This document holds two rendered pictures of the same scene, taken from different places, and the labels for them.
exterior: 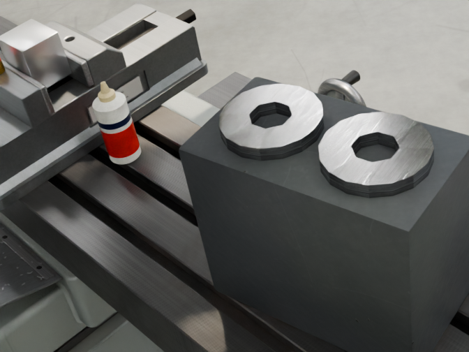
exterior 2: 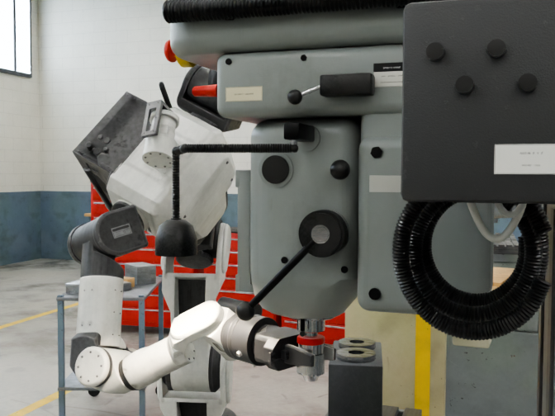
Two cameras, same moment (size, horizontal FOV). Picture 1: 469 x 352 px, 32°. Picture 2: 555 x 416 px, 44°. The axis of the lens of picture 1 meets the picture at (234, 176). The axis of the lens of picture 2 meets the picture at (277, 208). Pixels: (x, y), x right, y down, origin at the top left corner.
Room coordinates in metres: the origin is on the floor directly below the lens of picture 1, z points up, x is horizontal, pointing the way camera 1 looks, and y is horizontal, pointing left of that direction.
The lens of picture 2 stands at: (1.61, 1.10, 1.55)
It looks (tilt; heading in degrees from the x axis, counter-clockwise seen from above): 3 degrees down; 234
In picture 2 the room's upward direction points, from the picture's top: straight up
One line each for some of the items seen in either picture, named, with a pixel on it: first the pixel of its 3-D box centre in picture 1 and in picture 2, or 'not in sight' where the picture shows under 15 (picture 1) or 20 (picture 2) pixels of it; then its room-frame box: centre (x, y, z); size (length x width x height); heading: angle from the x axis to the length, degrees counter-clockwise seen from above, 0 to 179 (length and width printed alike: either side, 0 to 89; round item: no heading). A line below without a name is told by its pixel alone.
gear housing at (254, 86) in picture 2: not in sight; (337, 90); (0.87, 0.25, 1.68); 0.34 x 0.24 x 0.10; 125
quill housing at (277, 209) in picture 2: not in sight; (314, 217); (0.90, 0.22, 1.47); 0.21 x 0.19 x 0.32; 35
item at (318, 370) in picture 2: not in sight; (310, 357); (0.90, 0.21, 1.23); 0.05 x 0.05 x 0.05
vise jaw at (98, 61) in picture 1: (76, 50); not in sight; (0.92, 0.16, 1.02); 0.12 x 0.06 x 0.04; 36
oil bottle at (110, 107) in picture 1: (114, 119); not in sight; (0.81, 0.13, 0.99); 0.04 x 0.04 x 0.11
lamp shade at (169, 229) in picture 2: not in sight; (176, 236); (1.07, 0.06, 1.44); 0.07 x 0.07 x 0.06
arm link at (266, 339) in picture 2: not in sight; (272, 345); (0.91, 0.12, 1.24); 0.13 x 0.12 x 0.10; 10
